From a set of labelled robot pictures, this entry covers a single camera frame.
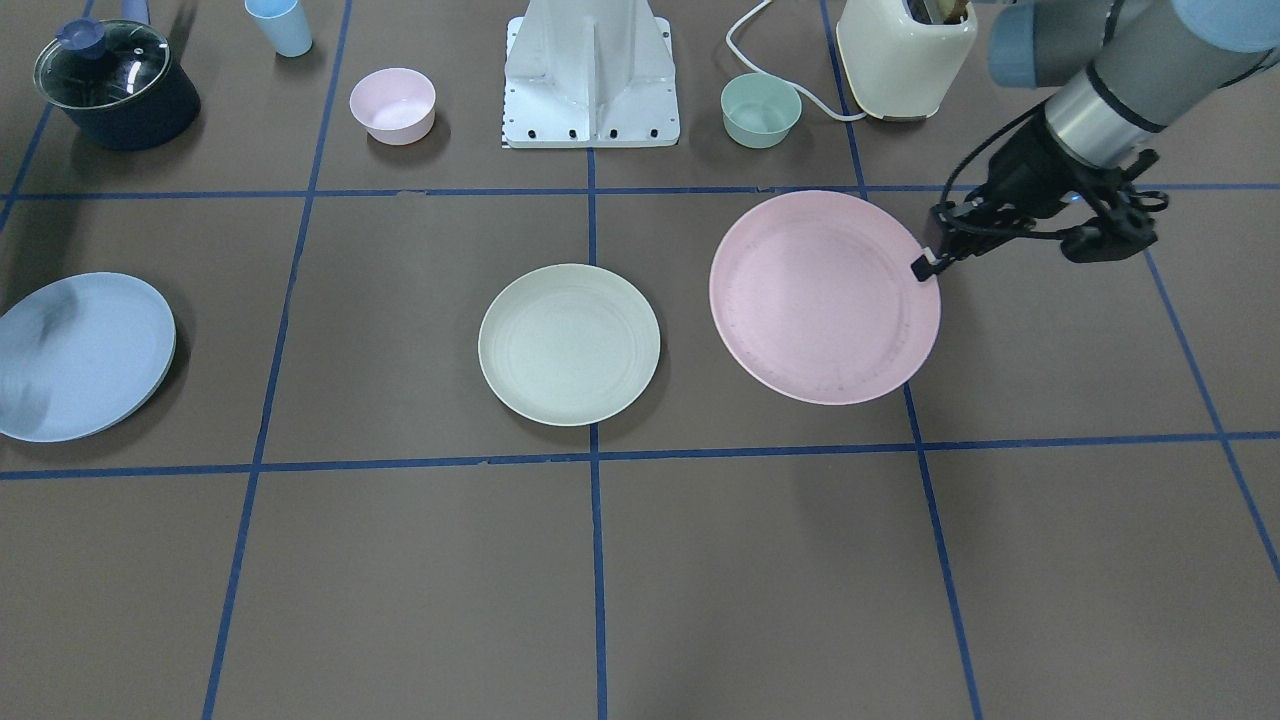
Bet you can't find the pink plate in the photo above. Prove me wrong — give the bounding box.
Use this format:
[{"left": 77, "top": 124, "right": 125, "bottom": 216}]
[{"left": 708, "top": 190, "right": 942, "bottom": 406}]

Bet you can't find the cream toaster with bread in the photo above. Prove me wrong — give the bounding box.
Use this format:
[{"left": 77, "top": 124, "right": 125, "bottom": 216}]
[{"left": 835, "top": 1, "right": 979, "bottom": 122}]

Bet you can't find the beige plate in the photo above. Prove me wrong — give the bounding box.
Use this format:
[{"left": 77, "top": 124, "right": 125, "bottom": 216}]
[{"left": 477, "top": 263, "right": 660, "bottom": 427}]

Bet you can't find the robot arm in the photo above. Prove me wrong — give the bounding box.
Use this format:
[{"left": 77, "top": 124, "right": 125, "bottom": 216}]
[{"left": 911, "top": 1, "right": 1277, "bottom": 281}]

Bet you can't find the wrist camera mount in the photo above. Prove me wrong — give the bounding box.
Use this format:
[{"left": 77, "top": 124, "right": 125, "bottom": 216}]
[{"left": 1057, "top": 149, "right": 1170, "bottom": 264}]

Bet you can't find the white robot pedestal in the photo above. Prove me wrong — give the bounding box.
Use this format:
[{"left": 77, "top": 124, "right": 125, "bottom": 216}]
[{"left": 500, "top": 1, "right": 681, "bottom": 149}]

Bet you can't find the pink bowl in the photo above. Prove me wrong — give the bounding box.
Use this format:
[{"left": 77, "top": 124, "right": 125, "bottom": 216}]
[{"left": 348, "top": 67, "right": 438, "bottom": 146}]

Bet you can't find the green bowl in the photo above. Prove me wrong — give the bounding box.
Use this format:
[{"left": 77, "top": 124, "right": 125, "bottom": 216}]
[{"left": 719, "top": 73, "right": 803, "bottom": 149}]

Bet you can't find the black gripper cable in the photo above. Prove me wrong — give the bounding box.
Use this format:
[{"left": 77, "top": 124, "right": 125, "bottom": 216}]
[{"left": 938, "top": 100, "right": 1051, "bottom": 241}]

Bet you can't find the blue plate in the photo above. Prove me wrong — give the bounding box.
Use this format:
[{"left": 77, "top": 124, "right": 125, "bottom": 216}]
[{"left": 1, "top": 272, "right": 177, "bottom": 443}]

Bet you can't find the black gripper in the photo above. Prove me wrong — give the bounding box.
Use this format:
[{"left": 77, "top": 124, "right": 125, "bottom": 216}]
[{"left": 910, "top": 200, "right": 1021, "bottom": 283}]

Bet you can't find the light blue cup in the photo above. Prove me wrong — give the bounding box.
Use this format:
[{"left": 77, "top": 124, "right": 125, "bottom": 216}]
[{"left": 244, "top": 0, "right": 314, "bottom": 58}]

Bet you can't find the dark blue saucepan with lid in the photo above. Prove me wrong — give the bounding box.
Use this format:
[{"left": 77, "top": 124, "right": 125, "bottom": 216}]
[{"left": 32, "top": 1, "right": 201, "bottom": 151}]

